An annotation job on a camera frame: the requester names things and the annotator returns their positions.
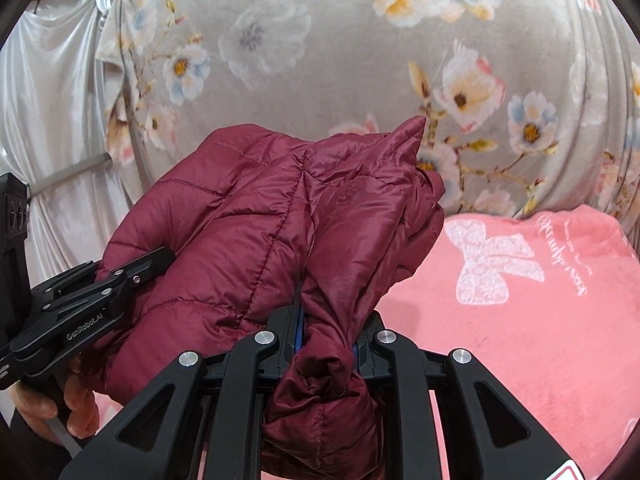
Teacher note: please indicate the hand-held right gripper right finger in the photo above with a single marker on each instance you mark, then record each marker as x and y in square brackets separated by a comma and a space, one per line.
[367, 355]

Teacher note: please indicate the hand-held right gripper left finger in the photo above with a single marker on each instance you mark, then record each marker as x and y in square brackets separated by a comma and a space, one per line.
[281, 332]

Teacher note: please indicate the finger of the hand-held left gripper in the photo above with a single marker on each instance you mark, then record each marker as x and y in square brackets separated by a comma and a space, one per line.
[145, 262]

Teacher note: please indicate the maroon quilted jacket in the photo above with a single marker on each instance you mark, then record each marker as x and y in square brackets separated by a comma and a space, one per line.
[250, 220]

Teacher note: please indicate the person's left hand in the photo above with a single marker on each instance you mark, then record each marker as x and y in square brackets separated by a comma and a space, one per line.
[80, 405]

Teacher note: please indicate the grey metal bar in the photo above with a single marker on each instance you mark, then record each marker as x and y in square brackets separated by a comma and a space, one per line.
[75, 170]

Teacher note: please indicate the pink blanket with white bow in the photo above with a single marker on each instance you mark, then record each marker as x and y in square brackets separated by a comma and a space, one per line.
[500, 360]

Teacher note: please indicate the white curtain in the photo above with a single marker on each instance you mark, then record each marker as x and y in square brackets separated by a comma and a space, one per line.
[50, 110]

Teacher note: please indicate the grey floral blanket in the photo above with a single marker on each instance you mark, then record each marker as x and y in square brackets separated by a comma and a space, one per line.
[325, 85]

